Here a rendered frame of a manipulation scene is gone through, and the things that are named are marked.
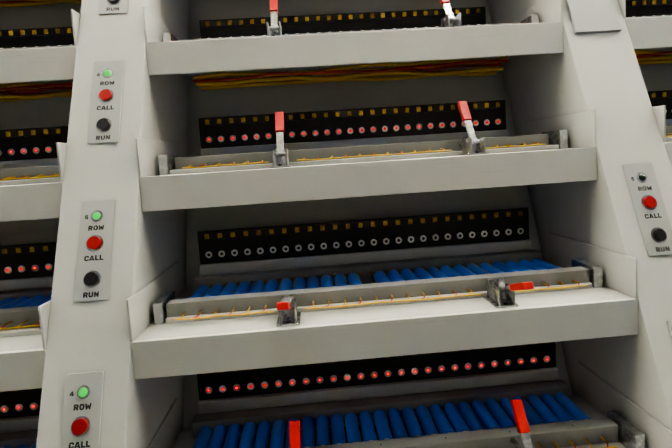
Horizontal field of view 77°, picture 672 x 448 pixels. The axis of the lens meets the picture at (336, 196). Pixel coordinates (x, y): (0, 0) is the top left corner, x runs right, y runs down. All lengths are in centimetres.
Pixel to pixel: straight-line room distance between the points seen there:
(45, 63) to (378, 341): 58
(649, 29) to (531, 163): 30
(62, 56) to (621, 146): 78
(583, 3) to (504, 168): 30
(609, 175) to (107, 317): 65
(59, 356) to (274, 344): 24
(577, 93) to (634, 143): 10
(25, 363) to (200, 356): 20
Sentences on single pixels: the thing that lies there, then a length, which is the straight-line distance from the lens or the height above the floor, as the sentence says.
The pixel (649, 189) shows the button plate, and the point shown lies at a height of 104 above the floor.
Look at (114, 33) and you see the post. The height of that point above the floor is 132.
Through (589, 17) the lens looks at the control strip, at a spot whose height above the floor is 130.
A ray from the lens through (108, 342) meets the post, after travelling 57.
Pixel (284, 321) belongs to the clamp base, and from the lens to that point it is 54.
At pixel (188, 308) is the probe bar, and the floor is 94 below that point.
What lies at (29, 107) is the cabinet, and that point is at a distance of 97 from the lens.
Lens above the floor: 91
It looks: 16 degrees up
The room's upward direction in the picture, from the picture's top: 5 degrees counter-clockwise
